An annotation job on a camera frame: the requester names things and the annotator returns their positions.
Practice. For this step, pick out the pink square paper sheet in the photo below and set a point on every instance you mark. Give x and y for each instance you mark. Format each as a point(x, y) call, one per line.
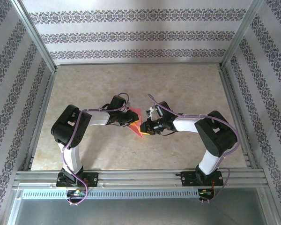
point(137, 127)

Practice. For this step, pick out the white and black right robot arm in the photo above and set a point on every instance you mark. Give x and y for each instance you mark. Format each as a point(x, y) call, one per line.
point(215, 133)

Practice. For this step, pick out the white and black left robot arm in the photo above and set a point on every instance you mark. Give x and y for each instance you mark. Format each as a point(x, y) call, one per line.
point(70, 126)

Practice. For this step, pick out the small electronics board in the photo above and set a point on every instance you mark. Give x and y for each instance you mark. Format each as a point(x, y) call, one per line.
point(204, 192)
point(77, 192)

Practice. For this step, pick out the grey metal panel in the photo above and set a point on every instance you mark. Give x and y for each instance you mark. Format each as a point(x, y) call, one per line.
point(140, 213)

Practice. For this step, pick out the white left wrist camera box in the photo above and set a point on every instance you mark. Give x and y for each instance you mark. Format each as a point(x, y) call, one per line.
point(128, 104)

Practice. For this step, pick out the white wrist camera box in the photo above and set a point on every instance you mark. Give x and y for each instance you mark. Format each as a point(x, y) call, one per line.
point(128, 104)
point(151, 112)

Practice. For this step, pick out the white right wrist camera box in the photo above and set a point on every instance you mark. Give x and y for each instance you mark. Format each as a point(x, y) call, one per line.
point(151, 112)

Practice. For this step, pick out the long aluminium mounting rail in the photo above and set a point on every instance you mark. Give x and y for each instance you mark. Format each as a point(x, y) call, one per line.
point(140, 177)

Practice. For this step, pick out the thin aluminium wall rail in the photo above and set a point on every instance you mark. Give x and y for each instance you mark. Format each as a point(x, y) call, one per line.
point(138, 63)

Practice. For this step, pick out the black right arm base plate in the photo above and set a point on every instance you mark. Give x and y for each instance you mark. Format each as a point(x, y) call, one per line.
point(188, 179)

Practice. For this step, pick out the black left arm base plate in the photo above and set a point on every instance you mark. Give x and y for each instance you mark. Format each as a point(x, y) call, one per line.
point(93, 179)

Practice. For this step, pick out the aluminium side rail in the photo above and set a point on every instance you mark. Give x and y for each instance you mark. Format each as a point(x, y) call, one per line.
point(231, 98)
point(45, 98)

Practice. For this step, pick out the aluminium frame post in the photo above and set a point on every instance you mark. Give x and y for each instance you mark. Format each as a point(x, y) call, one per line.
point(34, 35)
point(239, 35)

